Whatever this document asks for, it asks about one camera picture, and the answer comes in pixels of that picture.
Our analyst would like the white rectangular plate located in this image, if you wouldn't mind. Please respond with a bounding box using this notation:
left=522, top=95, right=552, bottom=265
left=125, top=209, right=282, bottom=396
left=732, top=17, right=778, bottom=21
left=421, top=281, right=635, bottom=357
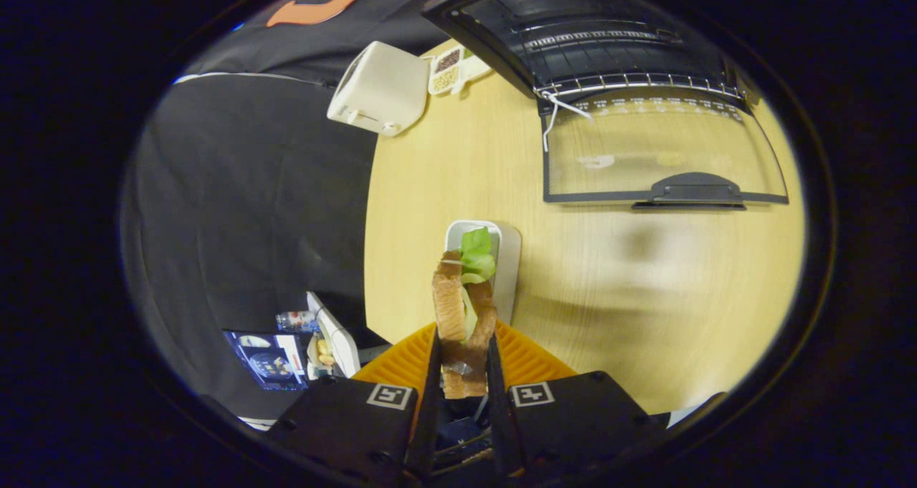
left=444, top=219, right=522, bottom=325

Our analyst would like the white plastic panel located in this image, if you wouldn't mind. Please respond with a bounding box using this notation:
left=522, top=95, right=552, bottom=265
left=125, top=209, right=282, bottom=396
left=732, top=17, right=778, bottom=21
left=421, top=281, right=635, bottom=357
left=307, top=291, right=361, bottom=379

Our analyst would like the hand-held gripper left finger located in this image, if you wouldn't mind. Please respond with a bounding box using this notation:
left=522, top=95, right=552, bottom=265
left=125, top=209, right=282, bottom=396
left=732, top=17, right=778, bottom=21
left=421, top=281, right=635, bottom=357
left=267, top=321, right=441, bottom=485

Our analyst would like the black backdrop cloth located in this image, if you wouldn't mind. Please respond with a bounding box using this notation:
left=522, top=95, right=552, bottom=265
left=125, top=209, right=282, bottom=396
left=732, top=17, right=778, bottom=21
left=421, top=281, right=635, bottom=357
left=120, top=0, right=502, bottom=421

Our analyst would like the blue printed box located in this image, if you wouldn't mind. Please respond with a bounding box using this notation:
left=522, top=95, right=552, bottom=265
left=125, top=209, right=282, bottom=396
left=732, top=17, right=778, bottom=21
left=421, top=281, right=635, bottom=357
left=224, top=330, right=309, bottom=391

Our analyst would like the clear water bottle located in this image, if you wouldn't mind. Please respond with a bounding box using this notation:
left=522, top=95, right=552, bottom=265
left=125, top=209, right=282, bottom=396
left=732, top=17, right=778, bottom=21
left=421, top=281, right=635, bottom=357
left=276, top=310, right=320, bottom=333

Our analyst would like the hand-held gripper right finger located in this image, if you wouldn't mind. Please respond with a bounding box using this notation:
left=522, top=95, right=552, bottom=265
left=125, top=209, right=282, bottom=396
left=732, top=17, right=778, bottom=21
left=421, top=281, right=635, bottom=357
left=487, top=320, right=671, bottom=478

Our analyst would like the black toaster oven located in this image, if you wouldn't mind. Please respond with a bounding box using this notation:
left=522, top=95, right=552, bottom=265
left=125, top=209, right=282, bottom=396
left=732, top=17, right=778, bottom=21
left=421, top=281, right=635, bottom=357
left=421, top=0, right=790, bottom=211

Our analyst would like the white bread toaster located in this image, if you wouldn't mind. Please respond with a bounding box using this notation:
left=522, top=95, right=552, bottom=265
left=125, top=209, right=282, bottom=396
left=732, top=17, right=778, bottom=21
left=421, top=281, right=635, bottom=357
left=327, top=41, right=431, bottom=138

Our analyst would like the lettuce sandwich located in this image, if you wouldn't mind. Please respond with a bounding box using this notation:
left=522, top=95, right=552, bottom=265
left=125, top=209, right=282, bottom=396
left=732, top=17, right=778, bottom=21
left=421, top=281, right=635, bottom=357
left=431, top=228, right=499, bottom=401

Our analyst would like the white divided grain container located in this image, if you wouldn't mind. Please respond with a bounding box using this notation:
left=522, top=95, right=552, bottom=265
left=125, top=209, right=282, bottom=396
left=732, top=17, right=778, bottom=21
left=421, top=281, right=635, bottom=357
left=428, top=44, right=494, bottom=96

